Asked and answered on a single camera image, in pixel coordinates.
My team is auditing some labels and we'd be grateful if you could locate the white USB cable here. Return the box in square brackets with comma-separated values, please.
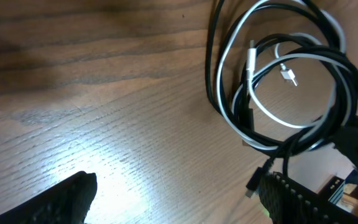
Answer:
[215, 0, 352, 152]

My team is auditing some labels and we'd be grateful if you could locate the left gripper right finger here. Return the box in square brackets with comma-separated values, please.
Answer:
[259, 172, 358, 224]

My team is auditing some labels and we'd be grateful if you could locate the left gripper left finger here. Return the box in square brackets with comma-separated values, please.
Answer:
[0, 171, 98, 224]

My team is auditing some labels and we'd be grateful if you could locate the black USB cable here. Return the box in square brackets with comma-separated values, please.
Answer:
[204, 0, 358, 199]

